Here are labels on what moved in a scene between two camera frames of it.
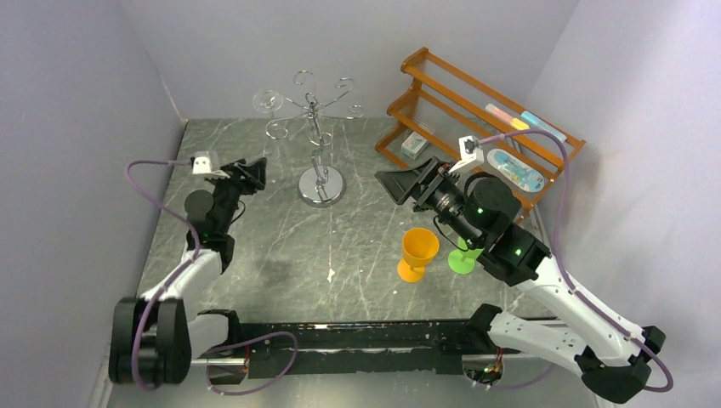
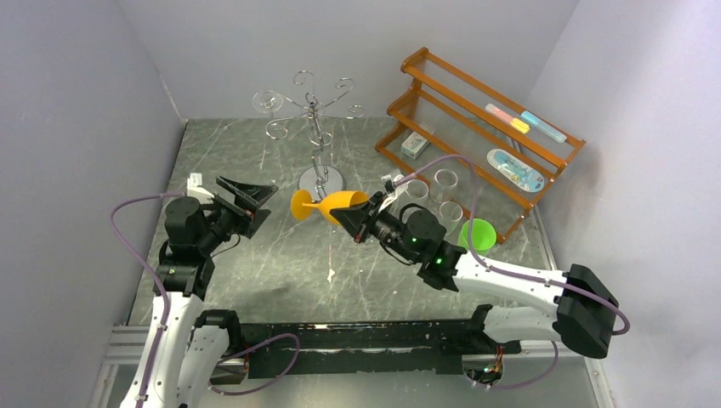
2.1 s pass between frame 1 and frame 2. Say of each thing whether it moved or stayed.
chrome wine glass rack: stayed
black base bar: stayed
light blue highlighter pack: stayed
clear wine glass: stayed
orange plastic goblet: moved
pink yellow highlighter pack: stayed
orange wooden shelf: stayed
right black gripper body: moved
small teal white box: stayed
